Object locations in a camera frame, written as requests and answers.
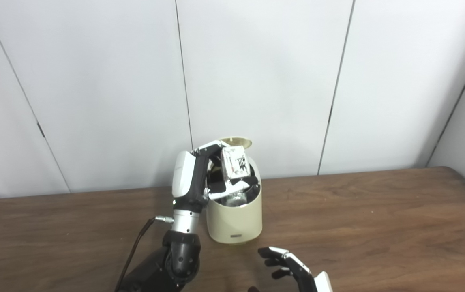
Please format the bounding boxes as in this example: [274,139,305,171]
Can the thick black wrist cable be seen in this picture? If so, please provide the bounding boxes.
[115,216,174,292]

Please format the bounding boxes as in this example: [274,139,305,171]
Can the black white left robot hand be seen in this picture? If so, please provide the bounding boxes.
[171,140,259,213]

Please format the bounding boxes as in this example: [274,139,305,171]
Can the white green milk carton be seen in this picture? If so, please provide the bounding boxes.
[220,146,253,181]

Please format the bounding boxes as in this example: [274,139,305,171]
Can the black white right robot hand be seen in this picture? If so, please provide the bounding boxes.
[249,246,333,292]

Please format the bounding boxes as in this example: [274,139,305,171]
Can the cream round bin lid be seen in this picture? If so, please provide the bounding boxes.
[220,137,253,148]

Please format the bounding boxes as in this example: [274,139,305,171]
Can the cream-colored cylindrical bin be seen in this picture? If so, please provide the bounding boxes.
[206,137,263,245]

